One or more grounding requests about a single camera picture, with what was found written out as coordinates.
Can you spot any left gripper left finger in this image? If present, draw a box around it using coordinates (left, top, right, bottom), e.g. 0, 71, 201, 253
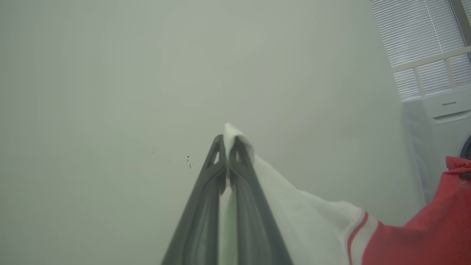
161, 134, 227, 265

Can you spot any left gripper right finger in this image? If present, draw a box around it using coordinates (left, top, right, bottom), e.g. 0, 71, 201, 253
228, 136, 294, 265

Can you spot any white and red garment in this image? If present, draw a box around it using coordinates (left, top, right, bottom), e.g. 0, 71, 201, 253
219, 123, 471, 265

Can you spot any white Hisense washing machine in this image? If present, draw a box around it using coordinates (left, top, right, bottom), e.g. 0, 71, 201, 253
401, 86, 471, 206

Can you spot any dark washing machine door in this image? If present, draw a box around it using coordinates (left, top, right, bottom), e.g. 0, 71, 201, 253
460, 135, 471, 160

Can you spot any white window blind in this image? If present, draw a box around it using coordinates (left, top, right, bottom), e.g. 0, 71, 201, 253
370, 0, 471, 102

